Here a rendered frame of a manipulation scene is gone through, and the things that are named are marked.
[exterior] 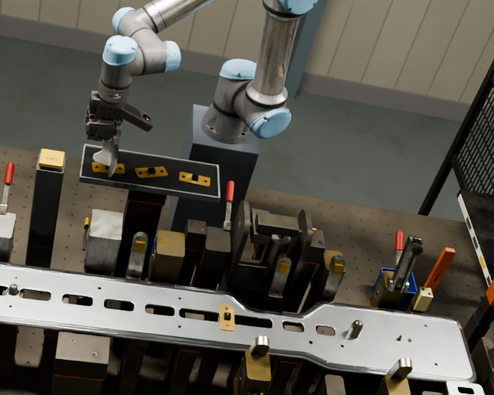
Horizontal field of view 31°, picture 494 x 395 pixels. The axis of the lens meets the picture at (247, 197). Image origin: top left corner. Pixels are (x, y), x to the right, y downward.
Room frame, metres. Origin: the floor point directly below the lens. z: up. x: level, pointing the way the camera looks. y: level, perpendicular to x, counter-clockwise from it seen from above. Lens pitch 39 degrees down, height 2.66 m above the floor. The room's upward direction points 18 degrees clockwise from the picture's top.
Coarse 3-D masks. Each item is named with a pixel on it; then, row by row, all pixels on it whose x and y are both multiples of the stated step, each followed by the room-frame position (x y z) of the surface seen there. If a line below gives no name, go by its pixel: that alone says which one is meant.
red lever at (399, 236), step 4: (396, 232) 1.92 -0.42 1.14; (400, 232) 1.92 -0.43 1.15; (396, 236) 1.92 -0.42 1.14; (400, 236) 1.91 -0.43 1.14; (396, 240) 1.91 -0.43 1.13; (400, 240) 1.90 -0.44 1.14; (396, 244) 1.90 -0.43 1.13; (400, 244) 1.90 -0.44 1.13; (396, 248) 1.89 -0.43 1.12; (400, 248) 1.88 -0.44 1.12; (396, 252) 1.88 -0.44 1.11; (400, 252) 1.88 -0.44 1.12; (396, 256) 1.87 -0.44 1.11; (400, 256) 1.87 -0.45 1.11; (396, 260) 1.86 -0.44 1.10; (396, 264) 1.85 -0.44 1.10; (400, 280) 1.82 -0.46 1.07; (396, 284) 1.80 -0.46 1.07; (400, 284) 1.81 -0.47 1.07
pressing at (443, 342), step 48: (48, 288) 1.47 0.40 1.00; (96, 288) 1.52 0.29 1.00; (144, 288) 1.57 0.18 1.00; (192, 288) 1.62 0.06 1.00; (144, 336) 1.42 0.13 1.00; (192, 336) 1.47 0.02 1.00; (240, 336) 1.51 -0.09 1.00; (288, 336) 1.56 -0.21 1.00; (336, 336) 1.62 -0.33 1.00; (384, 336) 1.67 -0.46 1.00; (432, 336) 1.73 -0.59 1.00
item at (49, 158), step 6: (42, 150) 1.77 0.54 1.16; (48, 150) 1.78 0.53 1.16; (54, 150) 1.79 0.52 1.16; (42, 156) 1.75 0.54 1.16; (48, 156) 1.76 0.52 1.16; (54, 156) 1.77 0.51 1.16; (60, 156) 1.77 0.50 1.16; (42, 162) 1.73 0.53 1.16; (48, 162) 1.73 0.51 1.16; (54, 162) 1.74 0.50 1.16; (60, 162) 1.75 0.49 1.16; (54, 168) 1.73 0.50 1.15; (60, 168) 1.74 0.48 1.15
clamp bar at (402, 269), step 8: (408, 240) 1.83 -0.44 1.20; (416, 240) 1.83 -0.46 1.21; (408, 248) 1.82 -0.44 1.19; (416, 248) 1.80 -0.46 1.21; (408, 256) 1.82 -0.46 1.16; (416, 256) 1.82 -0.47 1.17; (400, 264) 1.81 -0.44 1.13; (408, 264) 1.82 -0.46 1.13; (400, 272) 1.81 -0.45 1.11; (408, 272) 1.81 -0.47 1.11; (392, 288) 1.80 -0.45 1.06; (400, 288) 1.81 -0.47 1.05
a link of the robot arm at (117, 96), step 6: (102, 84) 1.75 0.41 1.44; (102, 90) 1.75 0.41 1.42; (108, 90) 1.74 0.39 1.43; (114, 90) 1.74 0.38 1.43; (120, 90) 1.75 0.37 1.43; (126, 90) 1.76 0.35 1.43; (102, 96) 1.74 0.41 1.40; (108, 96) 1.74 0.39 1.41; (114, 96) 1.74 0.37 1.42; (120, 96) 1.75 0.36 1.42; (126, 96) 1.77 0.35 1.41; (108, 102) 1.75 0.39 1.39; (114, 102) 1.74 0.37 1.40; (120, 102) 1.75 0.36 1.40
